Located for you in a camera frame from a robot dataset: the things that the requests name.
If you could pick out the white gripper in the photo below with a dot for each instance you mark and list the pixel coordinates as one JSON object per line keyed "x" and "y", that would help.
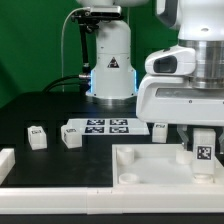
{"x": 172, "y": 100}

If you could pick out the white square tabletop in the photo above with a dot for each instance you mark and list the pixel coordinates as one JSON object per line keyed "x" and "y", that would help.
{"x": 158, "y": 166}

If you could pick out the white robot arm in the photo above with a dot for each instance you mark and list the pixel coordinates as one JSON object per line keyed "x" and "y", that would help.
{"x": 201, "y": 26}

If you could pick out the white U-shaped obstacle fence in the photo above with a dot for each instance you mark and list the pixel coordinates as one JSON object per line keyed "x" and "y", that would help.
{"x": 109, "y": 200}

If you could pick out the AprilTag base sheet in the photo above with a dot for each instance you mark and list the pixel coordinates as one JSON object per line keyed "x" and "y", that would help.
{"x": 108, "y": 126}

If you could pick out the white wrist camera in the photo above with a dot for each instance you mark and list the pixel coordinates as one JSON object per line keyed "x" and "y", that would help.
{"x": 173, "y": 61}

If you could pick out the black camera on stand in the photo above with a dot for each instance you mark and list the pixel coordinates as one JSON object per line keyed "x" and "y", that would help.
{"x": 88, "y": 20}

